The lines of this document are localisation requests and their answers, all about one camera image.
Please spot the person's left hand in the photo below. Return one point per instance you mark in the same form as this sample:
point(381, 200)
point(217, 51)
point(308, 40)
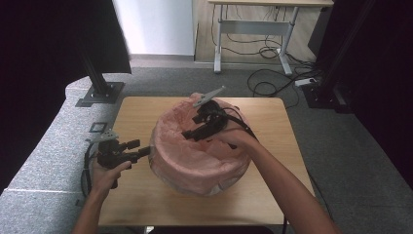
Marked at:
point(104, 178)

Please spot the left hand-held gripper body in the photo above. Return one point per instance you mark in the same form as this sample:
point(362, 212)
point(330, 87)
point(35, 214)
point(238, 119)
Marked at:
point(110, 154)

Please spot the black curtain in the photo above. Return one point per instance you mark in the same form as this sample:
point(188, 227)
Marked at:
point(389, 81)
point(39, 65)

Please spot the grey metal-legged desk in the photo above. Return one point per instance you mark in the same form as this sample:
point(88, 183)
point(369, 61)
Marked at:
point(256, 27)

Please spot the pink towel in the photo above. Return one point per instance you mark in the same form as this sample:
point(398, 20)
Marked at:
point(195, 162)

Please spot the white panel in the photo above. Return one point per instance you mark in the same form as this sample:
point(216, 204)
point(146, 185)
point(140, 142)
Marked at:
point(156, 26)

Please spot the black metal stand with base plate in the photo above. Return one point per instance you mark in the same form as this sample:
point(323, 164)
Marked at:
point(100, 89)

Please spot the person's right hand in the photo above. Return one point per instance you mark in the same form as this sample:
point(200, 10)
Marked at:
point(238, 139)

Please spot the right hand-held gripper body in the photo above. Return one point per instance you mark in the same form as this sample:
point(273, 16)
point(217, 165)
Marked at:
point(214, 118)

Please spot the white power strip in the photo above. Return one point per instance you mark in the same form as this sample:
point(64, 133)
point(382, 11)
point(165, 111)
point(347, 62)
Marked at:
point(305, 82)

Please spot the pink plastic mesh basket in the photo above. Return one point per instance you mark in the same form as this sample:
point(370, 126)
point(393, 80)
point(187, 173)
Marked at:
point(207, 191)

